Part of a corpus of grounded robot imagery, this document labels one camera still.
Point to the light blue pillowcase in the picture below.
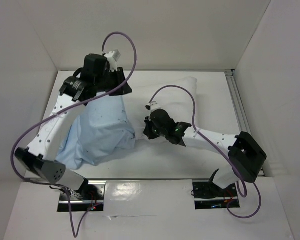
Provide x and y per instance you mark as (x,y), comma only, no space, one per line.
(101,129)

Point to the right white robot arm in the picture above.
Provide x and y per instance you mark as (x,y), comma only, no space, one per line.
(187,135)

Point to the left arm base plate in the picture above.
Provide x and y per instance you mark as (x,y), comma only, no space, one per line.
(92,197)

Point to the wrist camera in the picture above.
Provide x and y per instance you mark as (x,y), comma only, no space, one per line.
(113,58)
(152,106)

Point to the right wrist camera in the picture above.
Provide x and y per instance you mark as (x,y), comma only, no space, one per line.
(152,106)

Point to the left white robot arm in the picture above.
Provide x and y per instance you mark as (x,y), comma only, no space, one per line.
(100,76)

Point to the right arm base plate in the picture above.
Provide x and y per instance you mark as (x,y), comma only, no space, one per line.
(208,197)

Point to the white pillow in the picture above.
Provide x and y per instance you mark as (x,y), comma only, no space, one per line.
(174,97)

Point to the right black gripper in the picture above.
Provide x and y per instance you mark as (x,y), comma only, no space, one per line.
(150,128)

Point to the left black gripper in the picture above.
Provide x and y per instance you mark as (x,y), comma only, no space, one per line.
(119,75)

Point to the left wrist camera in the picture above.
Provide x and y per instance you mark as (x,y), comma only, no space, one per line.
(113,58)

